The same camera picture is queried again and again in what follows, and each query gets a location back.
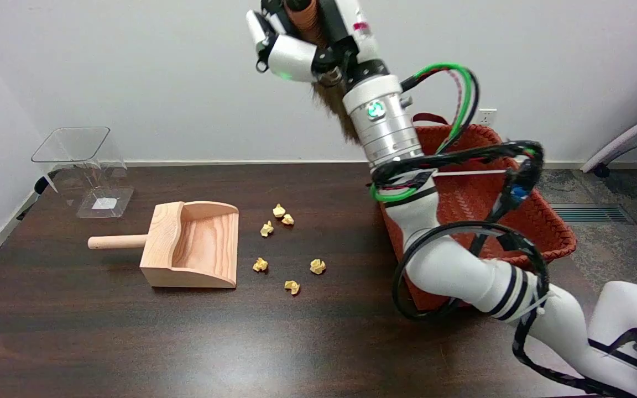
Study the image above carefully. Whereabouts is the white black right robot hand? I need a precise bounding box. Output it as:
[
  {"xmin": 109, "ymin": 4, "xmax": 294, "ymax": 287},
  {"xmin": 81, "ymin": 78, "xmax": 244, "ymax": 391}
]
[{"xmin": 246, "ymin": 0, "xmax": 391, "ymax": 89}]

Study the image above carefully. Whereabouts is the brown hand brush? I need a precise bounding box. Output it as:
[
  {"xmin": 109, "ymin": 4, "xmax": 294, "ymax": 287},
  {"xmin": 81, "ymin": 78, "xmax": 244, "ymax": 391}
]
[{"xmin": 285, "ymin": 0, "xmax": 363, "ymax": 145}]

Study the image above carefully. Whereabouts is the wooden dustpan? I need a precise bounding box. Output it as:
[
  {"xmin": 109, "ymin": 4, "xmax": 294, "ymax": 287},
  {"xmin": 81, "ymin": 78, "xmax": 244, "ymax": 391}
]
[{"xmin": 88, "ymin": 201, "xmax": 240, "ymax": 289}]

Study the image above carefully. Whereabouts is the clear plastic container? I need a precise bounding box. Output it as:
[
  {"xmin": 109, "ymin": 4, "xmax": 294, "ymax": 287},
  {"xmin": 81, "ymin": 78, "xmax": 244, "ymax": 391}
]
[{"xmin": 31, "ymin": 127, "xmax": 134, "ymax": 219}]

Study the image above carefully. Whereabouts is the red woven basket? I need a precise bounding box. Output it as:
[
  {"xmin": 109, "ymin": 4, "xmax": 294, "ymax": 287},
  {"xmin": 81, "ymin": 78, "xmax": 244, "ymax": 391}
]
[{"xmin": 379, "ymin": 113, "xmax": 578, "ymax": 310}]

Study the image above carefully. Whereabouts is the metal floor vent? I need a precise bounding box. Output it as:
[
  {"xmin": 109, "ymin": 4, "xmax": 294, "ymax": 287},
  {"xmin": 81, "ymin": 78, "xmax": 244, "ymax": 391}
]
[{"xmin": 551, "ymin": 203, "xmax": 634, "ymax": 224}]

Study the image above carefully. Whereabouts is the green cable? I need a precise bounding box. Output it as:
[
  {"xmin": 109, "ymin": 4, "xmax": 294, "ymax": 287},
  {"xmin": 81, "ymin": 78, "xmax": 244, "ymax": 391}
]
[{"xmin": 371, "ymin": 62, "xmax": 479, "ymax": 203}]

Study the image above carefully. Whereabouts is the white cable tie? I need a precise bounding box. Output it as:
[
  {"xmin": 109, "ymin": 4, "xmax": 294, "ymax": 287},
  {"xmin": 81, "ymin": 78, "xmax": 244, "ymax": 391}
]
[{"xmin": 435, "ymin": 170, "xmax": 510, "ymax": 177}]

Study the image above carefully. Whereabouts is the thin black cable loop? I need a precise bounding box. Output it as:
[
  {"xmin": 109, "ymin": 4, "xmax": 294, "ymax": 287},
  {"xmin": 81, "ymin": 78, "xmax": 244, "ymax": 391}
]
[{"xmin": 392, "ymin": 221, "xmax": 550, "ymax": 322}]

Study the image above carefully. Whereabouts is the black sleeved arm cable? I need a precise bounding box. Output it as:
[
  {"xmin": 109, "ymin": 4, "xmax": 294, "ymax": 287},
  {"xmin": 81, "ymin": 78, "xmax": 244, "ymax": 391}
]
[{"xmin": 512, "ymin": 310, "xmax": 637, "ymax": 398}]

